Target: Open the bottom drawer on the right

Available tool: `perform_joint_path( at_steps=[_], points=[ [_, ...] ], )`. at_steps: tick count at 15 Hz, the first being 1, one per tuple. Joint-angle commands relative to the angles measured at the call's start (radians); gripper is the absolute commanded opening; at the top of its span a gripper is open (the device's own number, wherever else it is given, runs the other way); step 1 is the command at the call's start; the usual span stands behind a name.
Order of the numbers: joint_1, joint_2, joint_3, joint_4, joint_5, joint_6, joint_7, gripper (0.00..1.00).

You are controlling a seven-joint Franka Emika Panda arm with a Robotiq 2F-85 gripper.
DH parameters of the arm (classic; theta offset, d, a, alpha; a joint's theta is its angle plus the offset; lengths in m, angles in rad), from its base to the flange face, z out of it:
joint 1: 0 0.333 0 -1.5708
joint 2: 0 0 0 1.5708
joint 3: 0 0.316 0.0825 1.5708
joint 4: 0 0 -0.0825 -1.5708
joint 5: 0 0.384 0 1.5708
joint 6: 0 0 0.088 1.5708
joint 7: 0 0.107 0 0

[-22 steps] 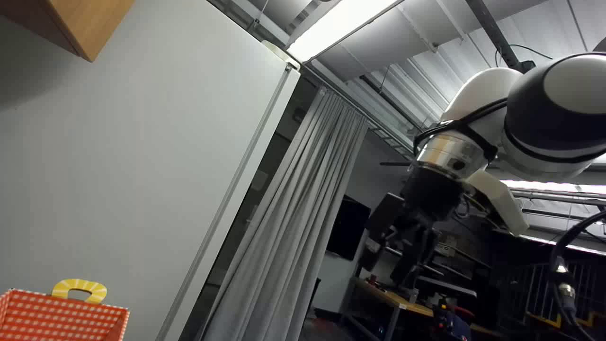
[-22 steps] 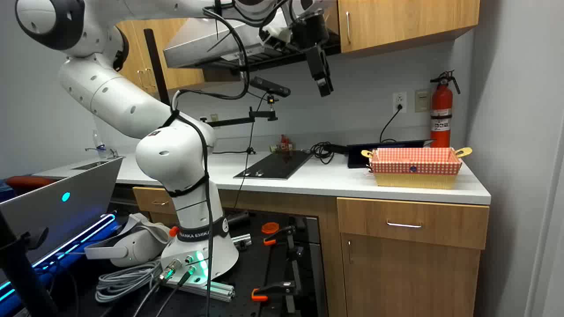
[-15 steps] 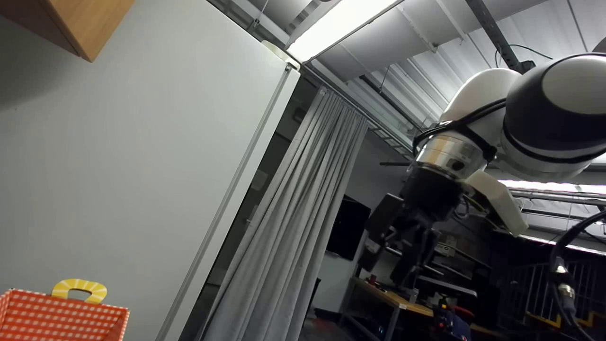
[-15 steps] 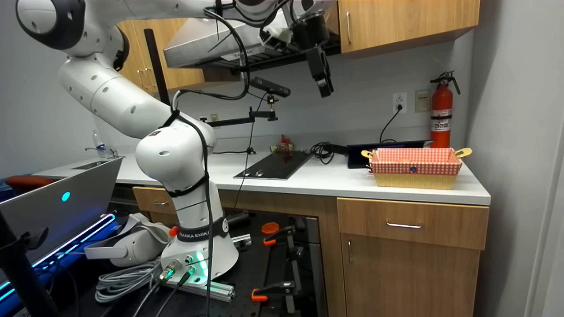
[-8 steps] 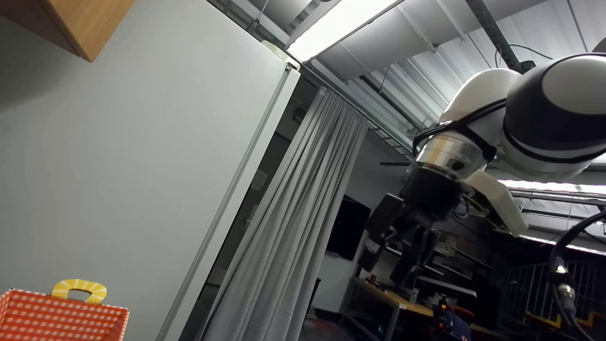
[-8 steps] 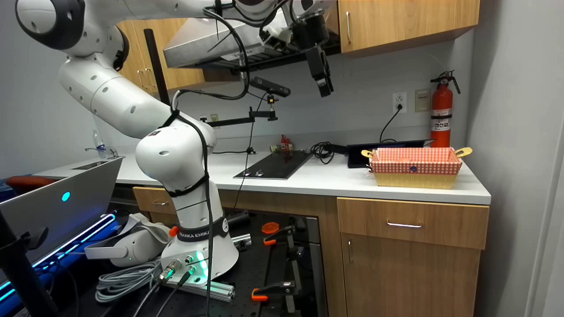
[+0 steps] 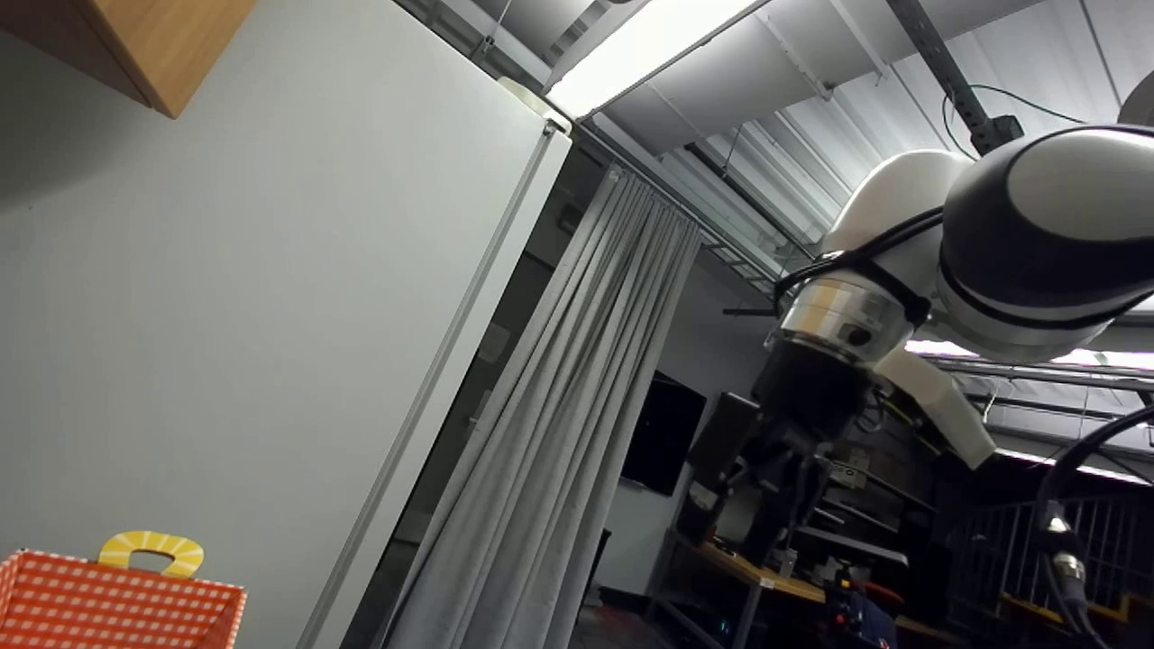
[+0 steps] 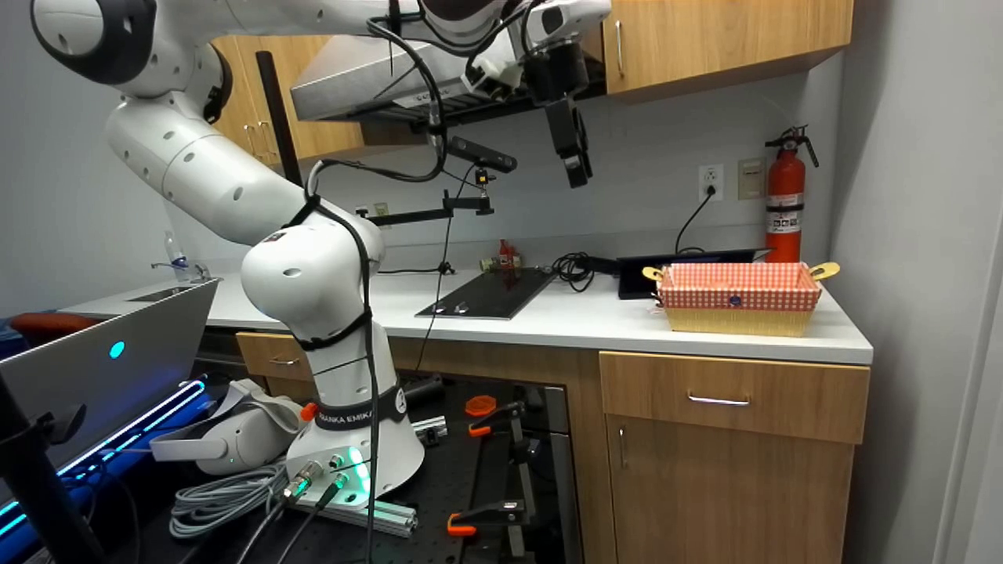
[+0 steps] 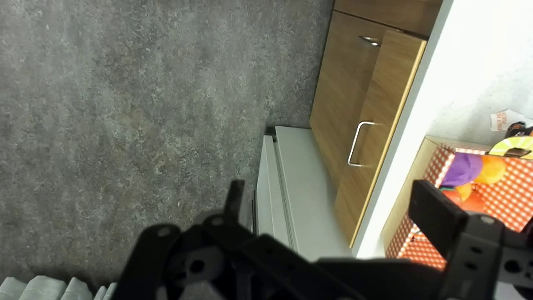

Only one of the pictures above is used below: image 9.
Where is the white paper scrap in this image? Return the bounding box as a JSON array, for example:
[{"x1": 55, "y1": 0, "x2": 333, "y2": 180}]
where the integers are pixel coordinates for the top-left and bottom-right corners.
[{"x1": 490, "y1": 109, "x2": 533, "y2": 132}]

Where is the purple toy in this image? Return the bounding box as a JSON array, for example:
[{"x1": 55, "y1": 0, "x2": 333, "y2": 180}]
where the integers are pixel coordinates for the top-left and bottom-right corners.
[{"x1": 441, "y1": 152, "x2": 483, "y2": 187}]

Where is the dark orange toy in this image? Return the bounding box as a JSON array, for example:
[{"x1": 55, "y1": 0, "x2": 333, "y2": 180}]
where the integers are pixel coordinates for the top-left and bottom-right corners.
[{"x1": 505, "y1": 122, "x2": 533, "y2": 138}]

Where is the white pleated fabric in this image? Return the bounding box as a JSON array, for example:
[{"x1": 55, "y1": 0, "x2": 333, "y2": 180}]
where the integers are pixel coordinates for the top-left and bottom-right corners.
[{"x1": 0, "y1": 275, "x2": 118, "y2": 300}]

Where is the red checkered cardboard box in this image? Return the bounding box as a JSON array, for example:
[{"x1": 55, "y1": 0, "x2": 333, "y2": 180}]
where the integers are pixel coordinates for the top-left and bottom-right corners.
[{"x1": 381, "y1": 135, "x2": 533, "y2": 271}]

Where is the small orange toy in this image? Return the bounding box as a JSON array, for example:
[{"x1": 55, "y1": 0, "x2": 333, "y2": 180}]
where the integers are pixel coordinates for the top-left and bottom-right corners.
[{"x1": 455, "y1": 183, "x2": 473, "y2": 201}]

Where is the red toy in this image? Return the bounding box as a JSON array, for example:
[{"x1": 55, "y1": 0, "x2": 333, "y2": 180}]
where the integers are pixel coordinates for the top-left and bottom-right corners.
[{"x1": 439, "y1": 188, "x2": 486, "y2": 214}]

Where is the wooden drawer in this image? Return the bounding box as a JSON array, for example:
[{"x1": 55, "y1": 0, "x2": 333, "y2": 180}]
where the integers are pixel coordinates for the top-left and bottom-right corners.
[
  {"x1": 333, "y1": 0, "x2": 444, "y2": 39},
  {"x1": 334, "y1": 29, "x2": 428, "y2": 248},
  {"x1": 309, "y1": 10, "x2": 390, "y2": 190}
]

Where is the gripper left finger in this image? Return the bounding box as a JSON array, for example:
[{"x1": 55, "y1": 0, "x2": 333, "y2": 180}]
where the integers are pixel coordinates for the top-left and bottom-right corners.
[{"x1": 112, "y1": 180, "x2": 354, "y2": 300}]

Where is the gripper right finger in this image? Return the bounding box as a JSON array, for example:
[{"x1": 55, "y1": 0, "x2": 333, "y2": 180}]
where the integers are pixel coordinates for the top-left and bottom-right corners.
[{"x1": 408, "y1": 180, "x2": 533, "y2": 300}]

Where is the light grey low cabinet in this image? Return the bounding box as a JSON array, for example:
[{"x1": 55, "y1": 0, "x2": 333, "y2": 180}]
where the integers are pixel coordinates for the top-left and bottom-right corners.
[{"x1": 253, "y1": 125, "x2": 354, "y2": 262}]

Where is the yellow green round toy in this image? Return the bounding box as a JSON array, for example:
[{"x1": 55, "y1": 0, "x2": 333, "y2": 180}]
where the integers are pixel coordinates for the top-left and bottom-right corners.
[{"x1": 488, "y1": 136, "x2": 533, "y2": 160}]

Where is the wooden drawer cabinet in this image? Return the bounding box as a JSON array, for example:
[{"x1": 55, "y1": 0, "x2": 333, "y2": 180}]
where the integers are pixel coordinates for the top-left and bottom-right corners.
[{"x1": 309, "y1": 0, "x2": 444, "y2": 248}]

